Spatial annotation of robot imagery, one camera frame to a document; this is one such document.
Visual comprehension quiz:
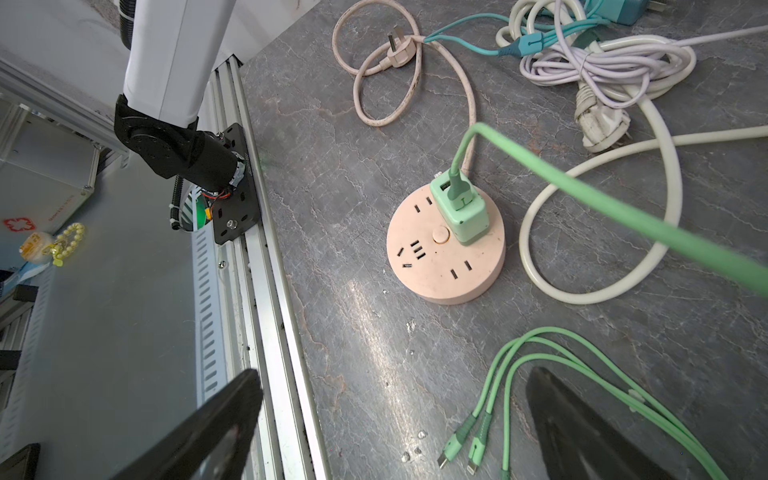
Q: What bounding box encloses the white cord of orange strip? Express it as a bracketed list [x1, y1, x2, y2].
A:
[494, 0, 768, 306]

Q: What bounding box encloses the aluminium rail frame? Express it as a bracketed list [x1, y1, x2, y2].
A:
[1, 57, 330, 479]

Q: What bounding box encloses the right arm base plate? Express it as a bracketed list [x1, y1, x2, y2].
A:
[209, 123, 262, 245]

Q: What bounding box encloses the light green USB charger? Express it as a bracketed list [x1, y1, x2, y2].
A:
[429, 171, 490, 246]

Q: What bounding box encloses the yellow bead bracelet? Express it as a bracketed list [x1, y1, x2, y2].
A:
[44, 221, 87, 268]

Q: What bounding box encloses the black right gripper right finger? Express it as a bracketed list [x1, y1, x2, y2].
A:
[526, 367, 672, 479]

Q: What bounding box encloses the teal charging cable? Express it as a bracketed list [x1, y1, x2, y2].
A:
[422, 11, 613, 60]

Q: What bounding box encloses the round beige power strip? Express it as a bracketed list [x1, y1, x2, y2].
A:
[386, 185, 506, 305]

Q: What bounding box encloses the beige power cord with plug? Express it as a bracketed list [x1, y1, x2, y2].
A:
[331, 0, 479, 175]

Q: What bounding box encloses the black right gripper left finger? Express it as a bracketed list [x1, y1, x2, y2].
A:
[115, 369, 263, 479]

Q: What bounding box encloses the light green charging cable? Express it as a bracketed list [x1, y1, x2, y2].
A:
[436, 121, 768, 480]

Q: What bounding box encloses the white box with red cross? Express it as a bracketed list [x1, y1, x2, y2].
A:
[1, 99, 100, 271]

